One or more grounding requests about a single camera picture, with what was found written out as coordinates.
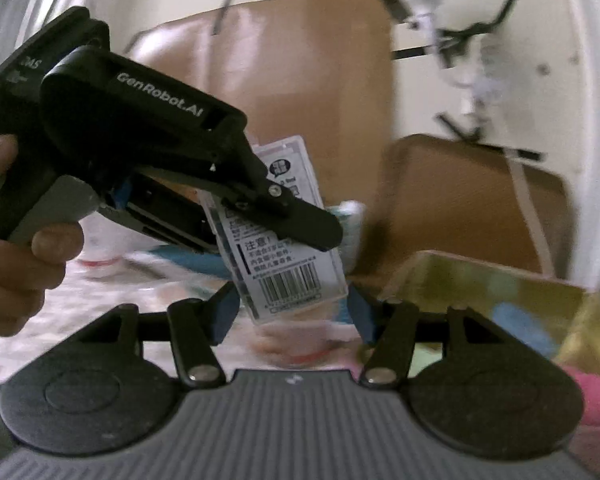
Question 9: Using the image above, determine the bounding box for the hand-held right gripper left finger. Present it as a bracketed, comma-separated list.
[80, 282, 241, 390]

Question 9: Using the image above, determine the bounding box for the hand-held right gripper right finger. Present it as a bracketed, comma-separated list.
[349, 285, 512, 388]

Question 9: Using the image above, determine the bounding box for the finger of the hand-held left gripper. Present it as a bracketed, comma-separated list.
[100, 171, 218, 256]
[214, 176, 344, 253]

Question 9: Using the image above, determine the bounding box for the clear plastic packet with label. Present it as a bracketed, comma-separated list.
[199, 135, 352, 322]

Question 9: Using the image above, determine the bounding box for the pink box with gold interior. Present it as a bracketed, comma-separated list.
[350, 249, 600, 480]

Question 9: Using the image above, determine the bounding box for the light green soft item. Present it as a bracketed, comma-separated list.
[410, 345, 448, 373]

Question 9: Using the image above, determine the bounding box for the blue soft item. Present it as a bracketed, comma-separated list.
[490, 305, 556, 361]

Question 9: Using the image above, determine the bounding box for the pink soft item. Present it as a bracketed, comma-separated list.
[560, 364, 600, 428]

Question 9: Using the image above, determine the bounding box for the person's left hand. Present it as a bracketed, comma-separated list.
[0, 134, 86, 337]

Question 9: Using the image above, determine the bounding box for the teal mat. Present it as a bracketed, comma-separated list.
[142, 242, 233, 282]

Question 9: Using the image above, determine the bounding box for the green and white can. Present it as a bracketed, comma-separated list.
[329, 200, 367, 277]

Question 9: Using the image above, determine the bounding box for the white cup with red band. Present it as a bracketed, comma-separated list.
[74, 212, 133, 282]

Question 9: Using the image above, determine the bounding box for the white patterned sheet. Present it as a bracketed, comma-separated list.
[0, 255, 261, 391]

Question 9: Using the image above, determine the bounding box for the large cardboard sheet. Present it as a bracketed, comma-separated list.
[127, 0, 397, 277]

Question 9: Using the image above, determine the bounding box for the small cardboard box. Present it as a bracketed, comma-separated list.
[377, 133, 573, 278]

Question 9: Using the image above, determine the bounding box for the white wall fixture with tape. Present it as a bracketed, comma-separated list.
[372, 0, 548, 163]

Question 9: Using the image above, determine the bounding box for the white window frame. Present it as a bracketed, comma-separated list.
[562, 0, 600, 291]

